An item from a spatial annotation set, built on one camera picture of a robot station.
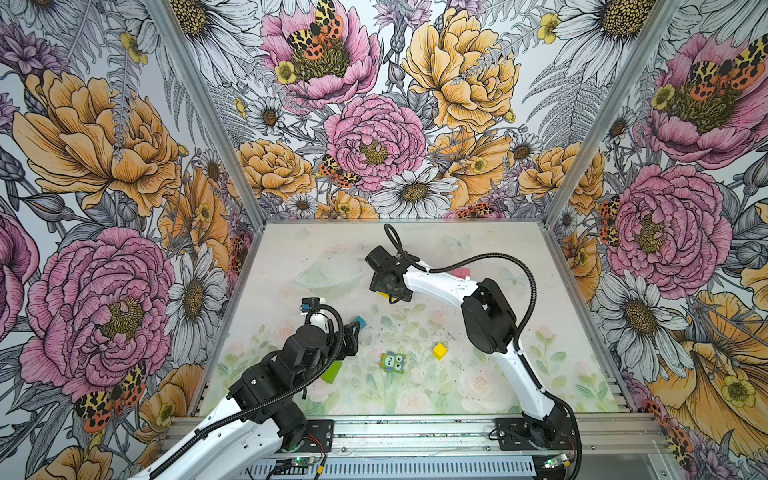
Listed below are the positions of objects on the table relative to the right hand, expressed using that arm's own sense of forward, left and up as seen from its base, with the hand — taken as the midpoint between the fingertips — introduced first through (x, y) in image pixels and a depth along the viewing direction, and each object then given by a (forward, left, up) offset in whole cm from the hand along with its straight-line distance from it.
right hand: (388, 296), depth 98 cm
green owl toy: (-21, -1, -1) cm, 21 cm away
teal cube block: (-8, +8, -1) cm, 12 cm away
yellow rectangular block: (-4, +1, +8) cm, 9 cm away
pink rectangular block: (+7, -25, +2) cm, 26 cm away
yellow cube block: (-18, -14, -1) cm, 23 cm away
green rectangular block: (-24, +16, -1) cm, 28 cm away
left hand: (-19, +11, +14) cm, 26 cm away
